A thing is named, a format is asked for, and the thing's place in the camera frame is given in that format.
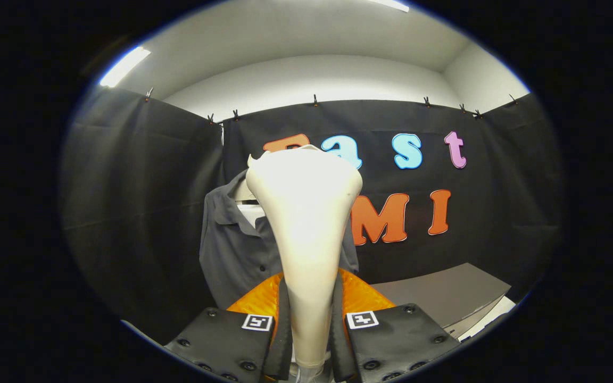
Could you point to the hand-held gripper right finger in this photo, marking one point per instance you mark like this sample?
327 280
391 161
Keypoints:
337 335

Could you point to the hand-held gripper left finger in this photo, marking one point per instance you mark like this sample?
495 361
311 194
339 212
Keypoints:
284 335

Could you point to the dark grey collared shirt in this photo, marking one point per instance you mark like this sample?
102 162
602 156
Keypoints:
237 255

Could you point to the white garment steamer head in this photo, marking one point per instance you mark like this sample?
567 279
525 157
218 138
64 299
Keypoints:
306 223

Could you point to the cream clothes hanger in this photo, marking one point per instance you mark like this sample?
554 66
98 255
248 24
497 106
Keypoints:
247 194

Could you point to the grey cabinet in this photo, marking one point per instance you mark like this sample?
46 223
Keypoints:
439 292

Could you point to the row of black clips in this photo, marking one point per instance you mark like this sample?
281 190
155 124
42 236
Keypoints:
315 100

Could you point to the large ceiling light panel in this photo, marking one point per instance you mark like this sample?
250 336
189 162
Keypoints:
391 4

